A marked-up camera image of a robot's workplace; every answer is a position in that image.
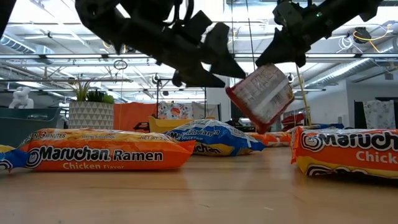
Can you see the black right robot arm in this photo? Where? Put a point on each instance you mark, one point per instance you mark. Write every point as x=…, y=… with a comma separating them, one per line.
x=348, y=15

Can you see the orange Maruchan chicken ramen pack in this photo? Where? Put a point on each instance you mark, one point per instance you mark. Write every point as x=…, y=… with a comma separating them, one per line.
x=342, y=152
x=273, y=139
x=93, y=155

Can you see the black metal table frame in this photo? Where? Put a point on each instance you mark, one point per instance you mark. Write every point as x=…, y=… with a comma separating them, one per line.
x=6, y=12

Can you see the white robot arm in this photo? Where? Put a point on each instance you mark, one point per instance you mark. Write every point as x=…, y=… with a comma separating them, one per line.
x=21, y=98

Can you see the yellow plastic bin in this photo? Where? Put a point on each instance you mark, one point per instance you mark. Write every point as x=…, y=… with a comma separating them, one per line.
x=161, y=125

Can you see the grey cloth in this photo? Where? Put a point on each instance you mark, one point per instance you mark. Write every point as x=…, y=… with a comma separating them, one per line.
x=205, y=110

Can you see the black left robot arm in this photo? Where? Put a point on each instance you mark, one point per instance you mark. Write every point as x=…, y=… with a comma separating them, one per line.
x=102, y=15

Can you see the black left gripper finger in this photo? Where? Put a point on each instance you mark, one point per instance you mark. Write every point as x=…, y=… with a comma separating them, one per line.
x=224, y=56
x=202, y=79

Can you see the succulent in white patterned pot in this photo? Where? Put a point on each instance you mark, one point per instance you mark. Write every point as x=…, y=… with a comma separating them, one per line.
x=90, y=115

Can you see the floral cloth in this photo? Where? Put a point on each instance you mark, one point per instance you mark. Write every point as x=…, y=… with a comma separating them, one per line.
x=379, y=115
x=175, y=111

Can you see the teal plastic bin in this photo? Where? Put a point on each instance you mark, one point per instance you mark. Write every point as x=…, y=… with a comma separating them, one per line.
x=18, y=127

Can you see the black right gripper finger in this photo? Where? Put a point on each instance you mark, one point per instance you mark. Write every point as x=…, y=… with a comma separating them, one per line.
x=301, y=59
x=276, y=51

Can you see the red Maruchan ramen pack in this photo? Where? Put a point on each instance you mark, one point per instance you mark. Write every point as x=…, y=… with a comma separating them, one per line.
x=262, y=96

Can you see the blue Maruchan ramen pack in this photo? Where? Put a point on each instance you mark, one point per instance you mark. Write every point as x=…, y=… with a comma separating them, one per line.
x=9, y=158
x=326, y=126
x=217, y=137

